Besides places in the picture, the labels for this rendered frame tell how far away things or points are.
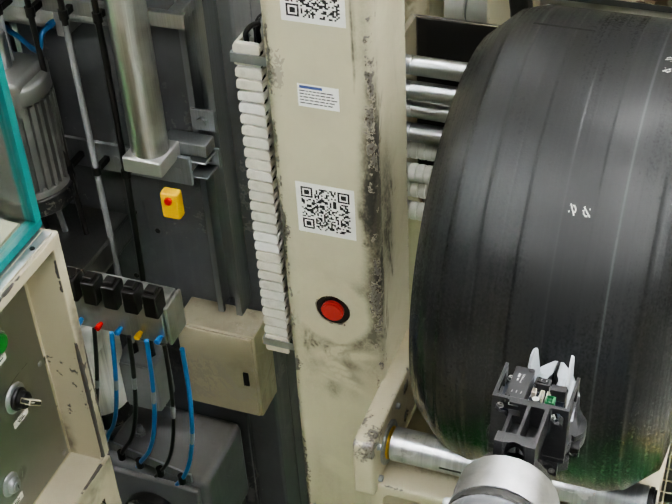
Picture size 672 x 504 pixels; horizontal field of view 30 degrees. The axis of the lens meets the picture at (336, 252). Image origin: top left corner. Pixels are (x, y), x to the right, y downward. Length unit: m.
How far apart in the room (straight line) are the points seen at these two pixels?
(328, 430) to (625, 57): 0.71
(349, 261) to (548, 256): 0.36
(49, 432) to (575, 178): 0.75
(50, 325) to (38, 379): 0.08
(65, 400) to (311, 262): 0.36
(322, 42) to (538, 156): 0.27
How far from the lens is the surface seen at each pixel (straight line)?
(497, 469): 1.08
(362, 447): 1.60
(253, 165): 1.53
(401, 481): 1.67
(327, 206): 1.51
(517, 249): 1.27
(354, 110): 1.41
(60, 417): 1.67
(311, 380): 1.72
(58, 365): 1.60
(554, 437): 1.16
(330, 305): 1.60
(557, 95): 1.32
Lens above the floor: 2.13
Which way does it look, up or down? 39 degrees down
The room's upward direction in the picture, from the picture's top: 4 degrees counter-clockwise
